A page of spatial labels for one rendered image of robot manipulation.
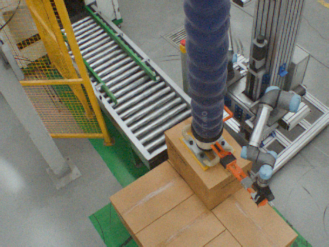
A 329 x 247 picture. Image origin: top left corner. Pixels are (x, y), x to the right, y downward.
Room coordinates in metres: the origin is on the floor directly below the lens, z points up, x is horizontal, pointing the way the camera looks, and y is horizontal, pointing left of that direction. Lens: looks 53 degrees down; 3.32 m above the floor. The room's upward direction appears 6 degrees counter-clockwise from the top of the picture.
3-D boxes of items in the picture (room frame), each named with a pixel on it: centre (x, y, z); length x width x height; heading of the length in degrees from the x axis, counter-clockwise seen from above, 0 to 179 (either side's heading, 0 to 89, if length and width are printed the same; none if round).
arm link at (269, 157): (1.06, -0.52, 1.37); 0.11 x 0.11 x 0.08; 62
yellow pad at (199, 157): (1.43, -0.12, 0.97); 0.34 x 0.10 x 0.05; 28
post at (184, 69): (2.54, -0.14, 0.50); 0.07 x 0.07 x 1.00; 32
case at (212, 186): (1.47, -0.21, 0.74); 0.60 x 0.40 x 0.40; 28
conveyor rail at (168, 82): (2.96, 0.32, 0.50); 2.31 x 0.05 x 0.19; 32
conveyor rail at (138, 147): (2.62, 0.87, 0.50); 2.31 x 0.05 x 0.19; 32
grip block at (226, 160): (1.25, -0.33, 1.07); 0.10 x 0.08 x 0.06; 118
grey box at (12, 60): (1.95, 1.15, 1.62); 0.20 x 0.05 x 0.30; 32
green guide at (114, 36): (3.23, 0.56, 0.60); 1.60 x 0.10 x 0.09; 32
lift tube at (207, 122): (1.47, -0.21, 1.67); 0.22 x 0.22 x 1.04
